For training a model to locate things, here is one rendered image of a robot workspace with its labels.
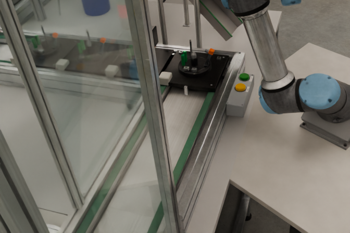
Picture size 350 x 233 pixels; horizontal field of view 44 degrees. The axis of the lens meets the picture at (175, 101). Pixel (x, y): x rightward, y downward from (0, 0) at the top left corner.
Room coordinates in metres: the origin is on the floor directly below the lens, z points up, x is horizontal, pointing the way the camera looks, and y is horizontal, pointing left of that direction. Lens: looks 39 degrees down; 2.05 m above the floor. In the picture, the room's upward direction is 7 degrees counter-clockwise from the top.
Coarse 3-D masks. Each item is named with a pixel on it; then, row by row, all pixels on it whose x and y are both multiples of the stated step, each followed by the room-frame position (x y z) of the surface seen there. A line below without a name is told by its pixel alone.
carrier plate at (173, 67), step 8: (176, 56) 1.63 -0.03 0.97; (216, 56) 1.59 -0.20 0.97; (224, 56) 1.58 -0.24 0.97; (176, 64) 1.56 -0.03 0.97; (216, 64) 1.53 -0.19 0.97; (224, 64) 1.52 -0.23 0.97; (176, 72) 1.51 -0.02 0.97; (216, 72) 1.47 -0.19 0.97; (176, 80) 1.45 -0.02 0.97; (184, 80) 1.44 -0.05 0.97; (192, 80) 1.44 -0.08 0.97; (200, 80) 1.43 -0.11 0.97; (208, 80) 1.42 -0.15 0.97; (216, 80) 1.42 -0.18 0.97; (192, 88) 1.40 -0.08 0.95; (200, 88) 1.39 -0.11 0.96; (208, 88) 1.37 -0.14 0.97; (216, 88) 1.38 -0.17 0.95
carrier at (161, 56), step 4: (156, 48) 1.71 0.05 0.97; (160, 48) 1.71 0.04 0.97; (164, 48) 1.70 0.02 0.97; (156, 52) 1.68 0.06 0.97; (160, 52) 1.68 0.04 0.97; (164, 52) 1.67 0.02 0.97; (168, 52) 1.67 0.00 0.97; (172, 52) 1.67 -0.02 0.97; (156, 56) 1.65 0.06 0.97; (160, 56) 1.64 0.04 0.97; (164, 56) 1.64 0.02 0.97; (168, 56) 1.63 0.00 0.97; (160, 60) 1.61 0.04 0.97; (164, 60) 1.61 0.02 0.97; (168, 60) 1.61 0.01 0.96; (160, 64) 1.58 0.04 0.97; (164, 64) 1.57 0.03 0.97; (160, 68) 1.55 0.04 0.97; (164, 68) 1.56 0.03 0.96; (160, 72) 1.52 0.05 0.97
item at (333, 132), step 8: (336, 80) 1.24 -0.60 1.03; (304, 112) 1.21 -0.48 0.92; (312, 112) 1.20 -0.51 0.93; (304, 120) 1.19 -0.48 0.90; (312, 120) 1.17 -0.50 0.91; (320, 120) 1.16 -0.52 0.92; (304, 128) 1.19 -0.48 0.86; (312, 128) 1.17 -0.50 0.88; (320, 128) 1.14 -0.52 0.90; (328, 128) 1.12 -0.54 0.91; (336, 128) 1.11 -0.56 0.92; (344, 128) 1.10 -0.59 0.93; (320, 136) 1.13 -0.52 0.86; (328, 136) 1.12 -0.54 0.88; (336, 136) 1.09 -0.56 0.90; (344, 136) 1.07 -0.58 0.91; (336, 144) 1.08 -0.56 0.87; (344, 144) 1.07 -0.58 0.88
